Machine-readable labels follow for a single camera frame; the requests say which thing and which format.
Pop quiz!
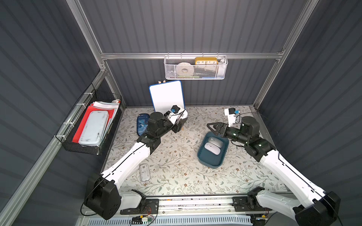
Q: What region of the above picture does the black wire side basket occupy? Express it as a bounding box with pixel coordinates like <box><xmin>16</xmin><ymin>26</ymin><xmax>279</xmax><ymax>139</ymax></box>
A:
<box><xmin>55</xmin><ymin>85</ymin><xmax>122</xmax><ymax>155</ymax></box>

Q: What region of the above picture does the white wire wall basket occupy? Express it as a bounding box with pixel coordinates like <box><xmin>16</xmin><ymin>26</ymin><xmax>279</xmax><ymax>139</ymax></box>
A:
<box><xmin>164</xmin><ymin>54</ymin><xmax>229</xmax><ymax>80</ymax></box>

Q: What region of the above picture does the yellow clock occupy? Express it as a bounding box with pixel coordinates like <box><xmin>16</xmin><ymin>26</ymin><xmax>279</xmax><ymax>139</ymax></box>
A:
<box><xmin>195</xmin><ymin>56</ymin><xmax>218</xmax><ymax>65</ymax></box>

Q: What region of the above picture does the red folder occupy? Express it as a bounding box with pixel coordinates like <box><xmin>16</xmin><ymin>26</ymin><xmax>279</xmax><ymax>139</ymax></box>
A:
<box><xmin>72</xmin><ymin>105</ymin><xmax>117</xmax><ymax>144</ymax></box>

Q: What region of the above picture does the white flat case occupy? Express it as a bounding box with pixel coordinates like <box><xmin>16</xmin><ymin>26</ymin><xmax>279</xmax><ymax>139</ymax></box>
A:
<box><xmin>78</xmin><ymin>110</ymin><xmax>109</xmax><ymax>147</ymax></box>

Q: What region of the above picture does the blue pencil case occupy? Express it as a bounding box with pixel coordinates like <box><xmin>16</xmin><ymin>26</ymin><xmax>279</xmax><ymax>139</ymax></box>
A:
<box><xmin>136</xmin><ymin>114</ymin><xmax>150</xmax><ymax>136</ymax></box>

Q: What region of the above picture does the grey white mouse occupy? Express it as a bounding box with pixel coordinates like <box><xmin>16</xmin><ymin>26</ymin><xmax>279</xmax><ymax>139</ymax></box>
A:
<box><xmin>208</xmin><ymin>137</ymin><xmax>223</xmax><ymax>148</ymax></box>

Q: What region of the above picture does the white board with blue frame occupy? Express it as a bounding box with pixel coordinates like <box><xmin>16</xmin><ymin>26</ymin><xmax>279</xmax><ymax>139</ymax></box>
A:
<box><xmin>149</xmin><ymin>80</ymin><xmax>185</xmax><ymax>114</ymax></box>

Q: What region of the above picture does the white tape roll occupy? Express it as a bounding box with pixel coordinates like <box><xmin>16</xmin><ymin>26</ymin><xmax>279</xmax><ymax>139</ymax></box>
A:
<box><xmin>175</xmin><ymin>62</ymin><xmax>194</xmax><ymax>76</ymax></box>

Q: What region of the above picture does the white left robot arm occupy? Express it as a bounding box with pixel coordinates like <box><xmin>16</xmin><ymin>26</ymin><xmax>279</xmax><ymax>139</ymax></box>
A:
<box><xmin>83</xmin><ymin>106</ymin><xmax>188</xmax><ymax>220</ymax></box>

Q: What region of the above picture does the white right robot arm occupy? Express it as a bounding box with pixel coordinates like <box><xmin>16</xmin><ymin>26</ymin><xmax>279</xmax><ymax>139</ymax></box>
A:
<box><xmin>207</xmin><ymin>116</ymin><xmax>341</xmax><ymax>226</ymax></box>

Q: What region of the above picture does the teal storage box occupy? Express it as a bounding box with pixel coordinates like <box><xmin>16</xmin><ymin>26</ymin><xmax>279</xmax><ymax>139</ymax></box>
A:
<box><xmin>197</xmin><ymin>132</ymin><xmax>229</xmax><ymax>169</ymax></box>

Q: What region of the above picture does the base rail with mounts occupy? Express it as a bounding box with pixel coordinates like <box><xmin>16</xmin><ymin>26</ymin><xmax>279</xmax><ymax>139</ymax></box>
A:
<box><xmin>81</xmin><ymin>190</ymin><xmax>283</xmax><ymax>226</ymax></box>

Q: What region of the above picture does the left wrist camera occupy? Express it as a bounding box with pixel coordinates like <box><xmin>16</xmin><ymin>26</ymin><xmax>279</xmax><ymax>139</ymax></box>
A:
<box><xmin>166</xmin><ymin>105</ymin><xmax>187</xmax><ymax>124</ymax></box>

